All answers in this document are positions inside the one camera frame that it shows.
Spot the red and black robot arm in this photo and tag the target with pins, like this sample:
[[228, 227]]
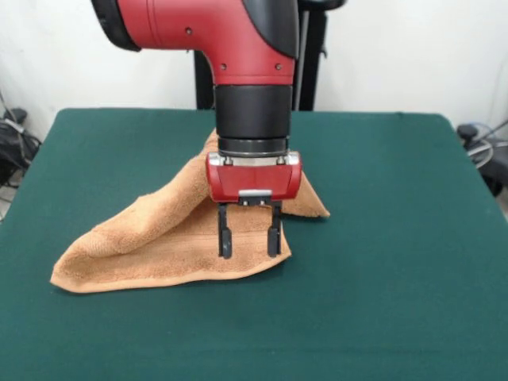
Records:
[[246, 59]]

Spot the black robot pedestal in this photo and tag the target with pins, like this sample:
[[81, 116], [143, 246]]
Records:
[[309, 59]]

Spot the dark green table cloth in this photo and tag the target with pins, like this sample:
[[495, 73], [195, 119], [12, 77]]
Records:
[[119, 337]]

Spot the tan terry towel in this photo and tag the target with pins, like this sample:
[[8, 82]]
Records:
[[158, 246]]

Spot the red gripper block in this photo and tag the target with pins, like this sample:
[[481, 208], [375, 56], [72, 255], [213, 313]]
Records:
[[254, 180]]

